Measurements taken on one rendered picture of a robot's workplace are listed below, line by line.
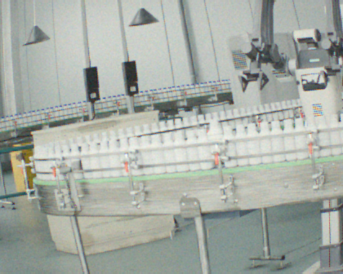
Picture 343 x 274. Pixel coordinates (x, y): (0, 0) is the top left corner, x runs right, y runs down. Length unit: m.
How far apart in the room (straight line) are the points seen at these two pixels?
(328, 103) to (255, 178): 0.76
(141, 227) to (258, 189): 4.45
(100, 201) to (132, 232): 3.87
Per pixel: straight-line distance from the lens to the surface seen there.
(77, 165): 4.01
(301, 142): 3.37
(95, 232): 7.58
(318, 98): 4.07
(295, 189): 3.39
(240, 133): 3.52
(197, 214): 3.64
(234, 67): 9.72
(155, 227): 7.96
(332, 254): 4.19
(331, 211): 4.15
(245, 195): 3.51
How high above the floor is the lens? 1.34
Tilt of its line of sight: 3 degrees down
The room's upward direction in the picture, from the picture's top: 9 degrees counter-clockwise
